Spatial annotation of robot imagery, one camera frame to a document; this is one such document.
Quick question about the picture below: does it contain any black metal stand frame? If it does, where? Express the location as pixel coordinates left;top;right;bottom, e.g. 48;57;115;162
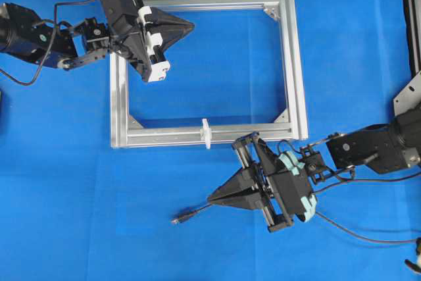
393;0;420;116

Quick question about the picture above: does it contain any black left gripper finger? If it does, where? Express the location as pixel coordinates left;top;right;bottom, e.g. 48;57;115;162
144;7;193;28
149;24;195;51

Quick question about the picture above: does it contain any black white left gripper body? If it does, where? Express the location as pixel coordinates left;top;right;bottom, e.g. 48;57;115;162
101;0;170;83

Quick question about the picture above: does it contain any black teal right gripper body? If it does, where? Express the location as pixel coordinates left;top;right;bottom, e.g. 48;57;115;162
232;132;317;232

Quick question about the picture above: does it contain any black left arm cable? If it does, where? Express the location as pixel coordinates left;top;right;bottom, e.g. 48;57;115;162
0;0;106;86

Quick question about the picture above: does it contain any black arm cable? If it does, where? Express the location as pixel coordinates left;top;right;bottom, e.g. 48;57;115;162
0;0;106;86
278;139;421;245

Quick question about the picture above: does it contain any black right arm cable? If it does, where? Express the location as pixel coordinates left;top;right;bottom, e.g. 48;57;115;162
278;139;421;245

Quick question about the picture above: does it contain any aluminium extrusion rectangular frame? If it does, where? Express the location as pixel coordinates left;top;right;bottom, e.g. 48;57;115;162
109;0;309;148

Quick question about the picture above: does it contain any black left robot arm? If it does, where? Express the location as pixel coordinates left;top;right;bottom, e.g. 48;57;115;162
1;0;195;82

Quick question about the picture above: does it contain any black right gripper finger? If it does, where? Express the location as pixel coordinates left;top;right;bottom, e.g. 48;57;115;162
215;166;258;197
207;192;268;210

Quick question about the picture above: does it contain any white string loop clip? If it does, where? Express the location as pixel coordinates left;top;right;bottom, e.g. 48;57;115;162
200;118;212;149

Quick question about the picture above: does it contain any black usb cable wire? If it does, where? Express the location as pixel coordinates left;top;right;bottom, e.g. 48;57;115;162
170;203;214;226

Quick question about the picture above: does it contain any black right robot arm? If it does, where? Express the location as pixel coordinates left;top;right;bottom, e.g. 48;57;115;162
207;74;420;232

